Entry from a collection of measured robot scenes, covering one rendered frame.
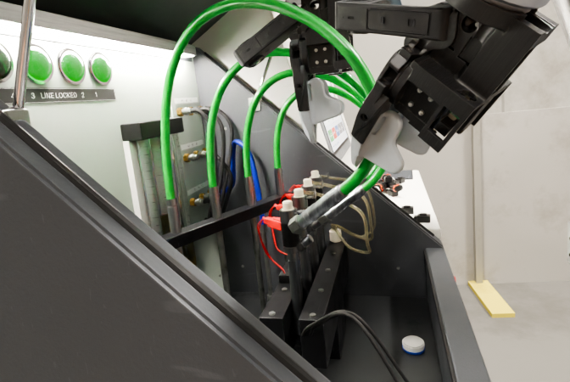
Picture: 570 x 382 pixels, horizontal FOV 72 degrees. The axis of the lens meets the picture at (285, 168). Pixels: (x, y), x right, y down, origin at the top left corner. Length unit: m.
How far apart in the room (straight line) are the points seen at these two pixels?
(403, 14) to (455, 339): 0.45
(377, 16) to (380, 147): 0.12
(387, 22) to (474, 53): 0.08
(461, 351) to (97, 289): 0.47
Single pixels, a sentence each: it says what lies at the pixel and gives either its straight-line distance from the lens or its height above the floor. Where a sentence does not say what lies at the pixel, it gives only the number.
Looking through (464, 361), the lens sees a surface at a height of 0.95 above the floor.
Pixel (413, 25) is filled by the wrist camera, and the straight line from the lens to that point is 0.35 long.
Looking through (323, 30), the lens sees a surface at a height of 1.37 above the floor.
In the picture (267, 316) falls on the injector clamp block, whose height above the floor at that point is 0.98.
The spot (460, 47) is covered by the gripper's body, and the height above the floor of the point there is 1.33.
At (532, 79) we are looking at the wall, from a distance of 2.81.
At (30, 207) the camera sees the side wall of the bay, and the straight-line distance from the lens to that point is 0.34.
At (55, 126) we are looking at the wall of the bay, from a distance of 0.63.
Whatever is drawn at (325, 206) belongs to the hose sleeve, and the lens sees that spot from 0.47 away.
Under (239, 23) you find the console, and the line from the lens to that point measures 1.00.
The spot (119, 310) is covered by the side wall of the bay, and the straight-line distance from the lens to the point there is 0.33.
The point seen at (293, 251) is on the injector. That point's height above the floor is 1.07.
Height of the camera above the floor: 1.30
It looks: 10 degrees down
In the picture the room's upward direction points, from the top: 6 degrees counter-clockwise
